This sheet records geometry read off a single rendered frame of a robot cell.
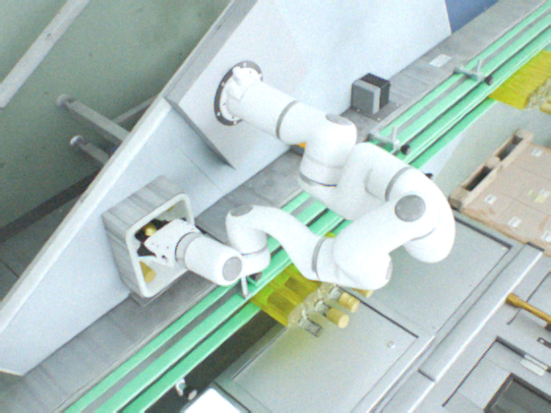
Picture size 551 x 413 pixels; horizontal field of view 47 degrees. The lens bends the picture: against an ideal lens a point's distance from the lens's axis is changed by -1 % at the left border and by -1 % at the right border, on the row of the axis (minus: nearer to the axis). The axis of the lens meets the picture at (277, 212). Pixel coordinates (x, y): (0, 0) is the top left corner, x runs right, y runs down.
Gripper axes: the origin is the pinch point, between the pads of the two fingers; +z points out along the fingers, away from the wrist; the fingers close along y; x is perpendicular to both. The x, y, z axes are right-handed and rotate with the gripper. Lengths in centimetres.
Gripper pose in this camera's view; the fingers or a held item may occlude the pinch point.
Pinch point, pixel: (149, 230)
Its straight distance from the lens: 145.7
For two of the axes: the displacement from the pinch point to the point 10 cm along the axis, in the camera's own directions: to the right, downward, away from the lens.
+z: -6.9, -2.4, 6.8
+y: 6.8, -5.4, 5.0
